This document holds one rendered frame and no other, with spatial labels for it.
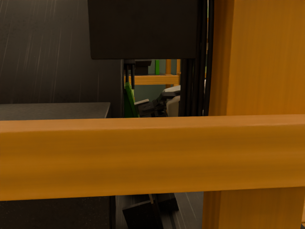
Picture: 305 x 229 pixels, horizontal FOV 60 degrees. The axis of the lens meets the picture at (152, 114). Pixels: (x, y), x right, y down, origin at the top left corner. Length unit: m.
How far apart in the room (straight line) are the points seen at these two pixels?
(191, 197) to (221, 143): 0.57
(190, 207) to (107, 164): 0.55
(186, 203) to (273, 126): 0.56
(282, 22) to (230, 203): 0.27
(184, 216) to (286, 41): 0.57
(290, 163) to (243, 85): 0.12
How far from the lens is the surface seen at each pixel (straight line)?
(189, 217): 0.81
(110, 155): 0.33
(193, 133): 0.33
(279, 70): 0.41
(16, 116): 0.57
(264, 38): 0.40
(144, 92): 6.39
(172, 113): 0.71
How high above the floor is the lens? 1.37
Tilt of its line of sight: 14 degrees down
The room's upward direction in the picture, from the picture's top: straight up
